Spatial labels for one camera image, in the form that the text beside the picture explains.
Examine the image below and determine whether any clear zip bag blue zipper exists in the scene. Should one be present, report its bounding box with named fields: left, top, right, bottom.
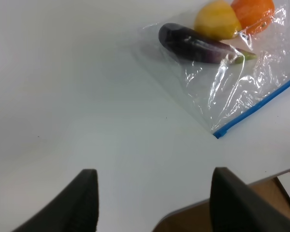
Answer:
left=135, top=0, right=290, bottom=138

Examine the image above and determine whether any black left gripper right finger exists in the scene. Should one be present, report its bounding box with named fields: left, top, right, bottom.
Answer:
left=209, top=167, right=290, bottom=232

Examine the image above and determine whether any orange fruit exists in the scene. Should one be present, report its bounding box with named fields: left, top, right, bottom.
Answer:
left=231, top=0, right=275, bottom=35

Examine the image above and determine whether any purple eggplant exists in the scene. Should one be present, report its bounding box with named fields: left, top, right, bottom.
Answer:
left=158, top=23, right=257, bottom=64

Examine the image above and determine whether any yellow lemon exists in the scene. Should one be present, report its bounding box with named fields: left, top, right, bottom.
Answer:
left=194, top=0, right=242, bottom=41

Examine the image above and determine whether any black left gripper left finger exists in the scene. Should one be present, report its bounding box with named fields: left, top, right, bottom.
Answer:
left=14, top=169, right=99, bottom=232

